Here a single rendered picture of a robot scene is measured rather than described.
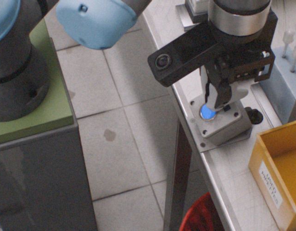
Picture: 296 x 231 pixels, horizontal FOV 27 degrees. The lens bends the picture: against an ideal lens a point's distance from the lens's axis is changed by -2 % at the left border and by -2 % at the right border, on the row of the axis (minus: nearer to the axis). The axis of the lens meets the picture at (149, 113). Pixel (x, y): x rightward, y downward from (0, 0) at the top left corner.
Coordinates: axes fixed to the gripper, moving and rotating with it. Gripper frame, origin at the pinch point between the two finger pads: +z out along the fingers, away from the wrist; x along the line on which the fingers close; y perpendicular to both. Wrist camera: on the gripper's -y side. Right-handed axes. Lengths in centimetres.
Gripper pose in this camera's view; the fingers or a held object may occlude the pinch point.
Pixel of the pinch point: (208, 104)
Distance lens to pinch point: 94.0
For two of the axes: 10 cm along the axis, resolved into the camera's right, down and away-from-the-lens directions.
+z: -0.1, 5.3, 8.5
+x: -3.1, -8.1, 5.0
